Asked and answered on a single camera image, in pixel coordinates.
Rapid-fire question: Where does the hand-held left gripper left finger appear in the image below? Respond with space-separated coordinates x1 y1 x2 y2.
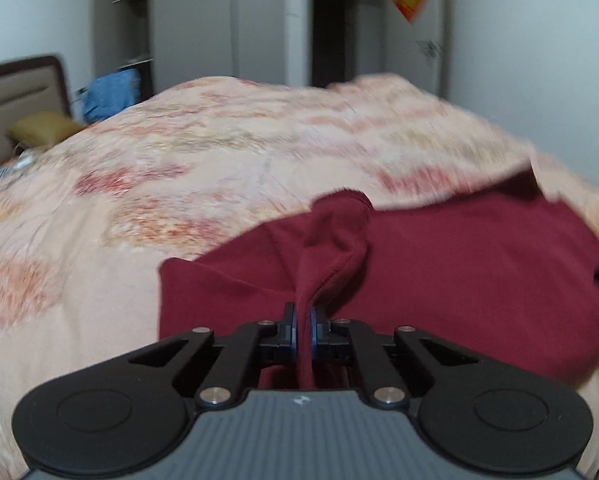
129 302 298 409

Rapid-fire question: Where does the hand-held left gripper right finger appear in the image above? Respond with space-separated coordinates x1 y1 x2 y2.
309 305 481 409

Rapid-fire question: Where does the dark red long-sleeve shirt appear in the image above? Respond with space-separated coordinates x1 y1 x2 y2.
158 170 599 393

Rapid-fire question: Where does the floral peach quilt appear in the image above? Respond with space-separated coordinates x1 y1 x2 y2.
0 74 599 480

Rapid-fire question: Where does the white room door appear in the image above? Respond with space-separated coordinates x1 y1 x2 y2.
383 0 453 99

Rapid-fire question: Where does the blue garment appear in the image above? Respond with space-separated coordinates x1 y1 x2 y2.
81 68 143 125

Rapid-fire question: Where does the grey built-in wardrobe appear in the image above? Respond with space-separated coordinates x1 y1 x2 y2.
92 0 313 102

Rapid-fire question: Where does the olive green pillow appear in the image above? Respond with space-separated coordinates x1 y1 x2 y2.
5 112 85 151

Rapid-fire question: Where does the open grey wardrobe door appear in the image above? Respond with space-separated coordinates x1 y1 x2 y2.
92 0 123 92

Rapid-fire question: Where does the padded wooden bed headboard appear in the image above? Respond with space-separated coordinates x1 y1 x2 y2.
0 55 73 167

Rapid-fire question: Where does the black door handle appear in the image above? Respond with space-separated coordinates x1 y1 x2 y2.
416 40 443 64

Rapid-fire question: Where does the grey door frame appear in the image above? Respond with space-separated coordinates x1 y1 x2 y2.
309 0 388 89

